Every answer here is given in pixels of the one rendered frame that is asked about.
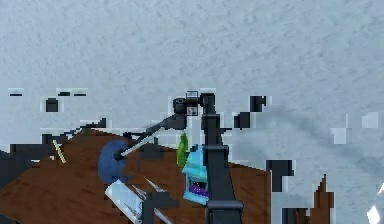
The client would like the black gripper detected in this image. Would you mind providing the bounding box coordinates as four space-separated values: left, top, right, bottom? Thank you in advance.
113 96 189 161

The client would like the green spray bottle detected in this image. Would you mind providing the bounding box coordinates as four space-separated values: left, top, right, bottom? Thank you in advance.
176 132 190 169

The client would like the dark blue round plate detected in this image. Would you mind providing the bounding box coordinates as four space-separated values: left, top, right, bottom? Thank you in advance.
97 139 135 185

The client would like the silver knife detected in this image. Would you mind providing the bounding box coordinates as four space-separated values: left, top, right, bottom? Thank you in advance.
143 176 168 194

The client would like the silver fork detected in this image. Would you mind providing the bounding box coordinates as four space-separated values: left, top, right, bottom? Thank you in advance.
131 184 148 202

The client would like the white flat slab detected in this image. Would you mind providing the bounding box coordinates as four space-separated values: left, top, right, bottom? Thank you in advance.
104 178 148 224

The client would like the light blue box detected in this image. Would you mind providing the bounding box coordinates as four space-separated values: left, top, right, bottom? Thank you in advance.
181 144 212 206

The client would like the yellow pencil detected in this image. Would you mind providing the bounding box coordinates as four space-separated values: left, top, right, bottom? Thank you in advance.
51 139 67 165

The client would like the brown wooden table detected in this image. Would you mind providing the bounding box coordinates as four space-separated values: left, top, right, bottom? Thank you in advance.
0 128 273 224

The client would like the brown wooden chair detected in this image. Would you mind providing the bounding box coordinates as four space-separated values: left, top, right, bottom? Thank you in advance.
293 173 336 224

